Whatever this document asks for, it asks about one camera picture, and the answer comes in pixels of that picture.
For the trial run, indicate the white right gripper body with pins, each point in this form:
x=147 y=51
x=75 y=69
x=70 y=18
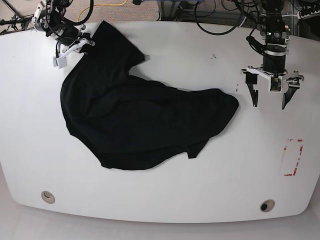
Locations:
x=83 y=39

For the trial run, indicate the red tape rectangle marking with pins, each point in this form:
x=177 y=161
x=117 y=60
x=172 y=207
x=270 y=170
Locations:
x=291 y=156

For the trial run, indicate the right table grommet hole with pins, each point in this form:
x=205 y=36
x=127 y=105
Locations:
x=267 y=205

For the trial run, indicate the table grommet hole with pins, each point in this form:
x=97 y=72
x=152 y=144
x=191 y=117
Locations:
x=267 y=205
x=48 y=197

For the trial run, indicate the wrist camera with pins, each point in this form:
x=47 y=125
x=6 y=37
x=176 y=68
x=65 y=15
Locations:
x=275 y=84
x=59 y=62

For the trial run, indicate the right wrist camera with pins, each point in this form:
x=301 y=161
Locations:
x=59 y=62

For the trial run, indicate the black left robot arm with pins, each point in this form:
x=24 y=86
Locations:
x=276 y=35

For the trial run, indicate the black T-shirt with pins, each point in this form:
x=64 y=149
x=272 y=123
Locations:
x=130 y=123

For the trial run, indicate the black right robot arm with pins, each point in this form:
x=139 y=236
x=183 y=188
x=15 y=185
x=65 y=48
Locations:
x=49 y=17

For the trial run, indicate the white power strip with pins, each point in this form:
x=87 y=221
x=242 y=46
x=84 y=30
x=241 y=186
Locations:
x=309 y=12

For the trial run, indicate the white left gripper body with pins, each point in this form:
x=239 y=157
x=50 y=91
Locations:
x=285 y=76

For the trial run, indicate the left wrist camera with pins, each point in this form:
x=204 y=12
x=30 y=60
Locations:
x=275 y=84

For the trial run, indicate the left table grommet hole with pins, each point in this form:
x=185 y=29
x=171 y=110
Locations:
x=48 y=197

